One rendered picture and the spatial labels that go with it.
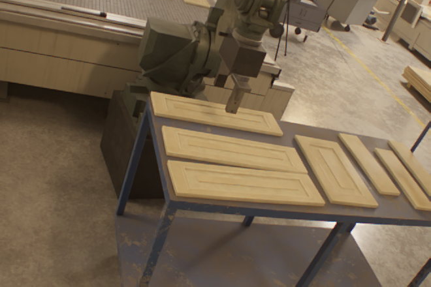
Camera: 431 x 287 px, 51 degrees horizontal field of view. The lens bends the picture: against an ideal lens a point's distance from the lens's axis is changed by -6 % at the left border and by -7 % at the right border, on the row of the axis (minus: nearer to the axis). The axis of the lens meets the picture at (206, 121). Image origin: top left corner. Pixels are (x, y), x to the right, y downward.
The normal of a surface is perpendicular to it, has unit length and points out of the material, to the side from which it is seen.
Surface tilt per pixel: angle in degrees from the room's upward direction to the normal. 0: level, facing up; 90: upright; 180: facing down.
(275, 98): 90
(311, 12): 90
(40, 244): 0
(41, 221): 0
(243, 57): 90
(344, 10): 90
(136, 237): 0
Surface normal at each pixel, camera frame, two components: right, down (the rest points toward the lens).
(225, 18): 0.34, 0.01
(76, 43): 0.21, 0.55
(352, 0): -0.72, 0.13
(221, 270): 0.31, -0.83
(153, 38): -0.51, 0.28
